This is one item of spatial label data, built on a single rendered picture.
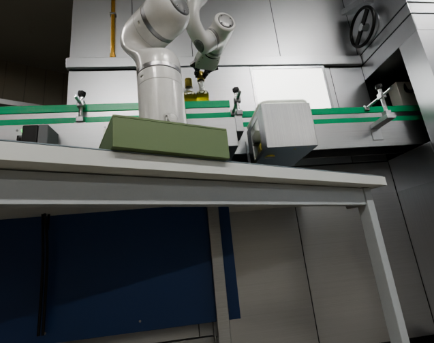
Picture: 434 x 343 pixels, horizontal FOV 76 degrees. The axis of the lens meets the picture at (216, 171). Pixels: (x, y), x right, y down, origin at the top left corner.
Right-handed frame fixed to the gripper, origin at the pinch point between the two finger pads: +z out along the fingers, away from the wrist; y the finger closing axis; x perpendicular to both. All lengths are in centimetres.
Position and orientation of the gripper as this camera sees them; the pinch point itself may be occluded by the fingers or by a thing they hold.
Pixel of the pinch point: (201, 73)
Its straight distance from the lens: 137.5
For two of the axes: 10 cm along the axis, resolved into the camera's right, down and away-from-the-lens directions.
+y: -9.4, -0.1, -3.5
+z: -3.4, 2.9, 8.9
